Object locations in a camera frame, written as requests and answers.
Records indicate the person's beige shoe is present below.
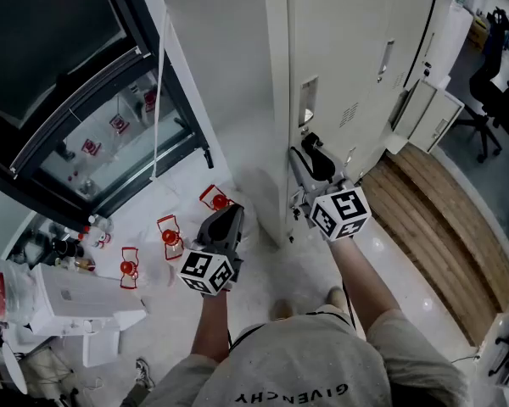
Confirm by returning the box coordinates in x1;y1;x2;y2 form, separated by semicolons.
271;298;299;322
325;285;345;309

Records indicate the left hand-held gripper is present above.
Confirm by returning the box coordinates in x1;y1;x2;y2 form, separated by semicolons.
176;203;246;298

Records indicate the locker door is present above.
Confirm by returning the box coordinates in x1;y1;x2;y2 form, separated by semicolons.
389;77;466;154
286;0;398;150

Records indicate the cardboard box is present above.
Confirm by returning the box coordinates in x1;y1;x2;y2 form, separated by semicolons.
469;14;489;48

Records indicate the white window cord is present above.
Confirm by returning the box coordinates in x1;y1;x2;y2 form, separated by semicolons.
150;9;170;182

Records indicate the black framed window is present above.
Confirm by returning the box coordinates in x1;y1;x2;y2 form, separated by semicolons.
0;0;216;231

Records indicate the grey metal locker cabinet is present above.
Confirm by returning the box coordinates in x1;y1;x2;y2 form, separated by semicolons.
260;0;455;248

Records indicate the person's right beige shoe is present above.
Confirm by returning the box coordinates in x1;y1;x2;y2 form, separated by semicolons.
325;285;345;309

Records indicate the black cable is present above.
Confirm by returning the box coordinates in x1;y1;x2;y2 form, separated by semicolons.
341;281;358;330

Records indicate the person's right forearm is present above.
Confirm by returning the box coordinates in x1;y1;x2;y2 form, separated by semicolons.
328;235;402;343

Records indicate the clear bottle red label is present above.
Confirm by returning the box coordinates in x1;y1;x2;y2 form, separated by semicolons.
0;254;39;326

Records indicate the white metal stand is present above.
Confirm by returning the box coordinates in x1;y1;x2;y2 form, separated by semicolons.
477;294;509;392

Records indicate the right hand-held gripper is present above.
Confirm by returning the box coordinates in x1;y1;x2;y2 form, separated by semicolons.
288;144;372;242

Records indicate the white round side table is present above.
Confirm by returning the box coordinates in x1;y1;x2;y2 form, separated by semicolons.
2;337;30;396

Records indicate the person's left beige shoe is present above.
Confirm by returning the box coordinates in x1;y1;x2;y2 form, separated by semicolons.
271;298;299;322

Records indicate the person's grey t-shirt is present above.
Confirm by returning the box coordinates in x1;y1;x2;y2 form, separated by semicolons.
139;309;471;407

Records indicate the black office chair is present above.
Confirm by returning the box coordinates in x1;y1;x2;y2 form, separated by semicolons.
451;8;509;164

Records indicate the person's left forearm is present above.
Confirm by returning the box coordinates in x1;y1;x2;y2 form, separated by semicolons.
190;288;238;362

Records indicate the wooden floor platform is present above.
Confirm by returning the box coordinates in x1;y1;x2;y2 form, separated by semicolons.
359;144;509;348

